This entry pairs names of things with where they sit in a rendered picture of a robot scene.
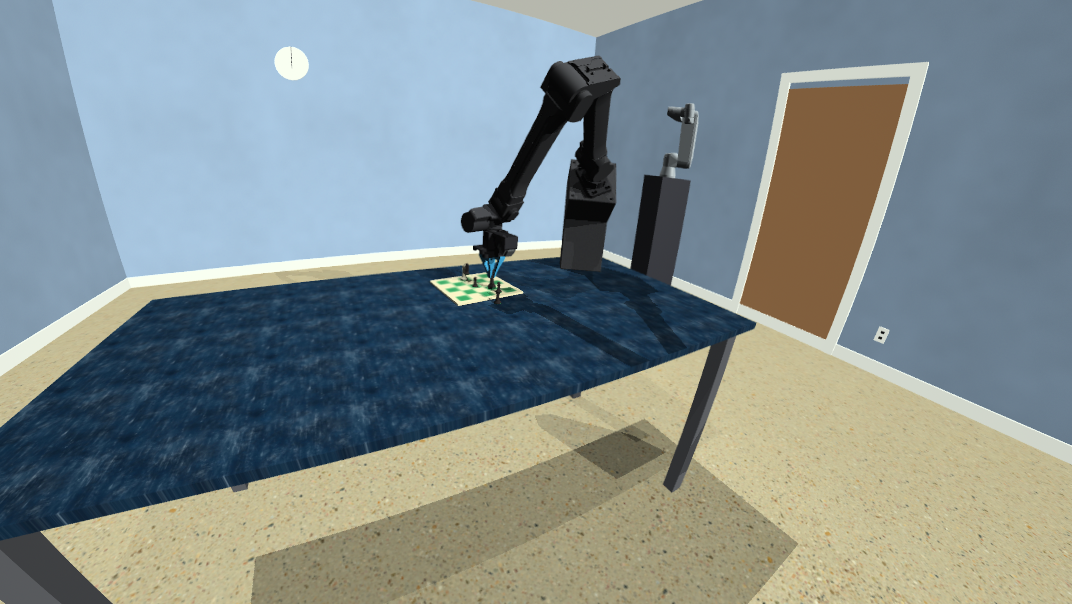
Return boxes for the green and cream chessboard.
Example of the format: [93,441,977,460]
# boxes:
[430,272,523,306]

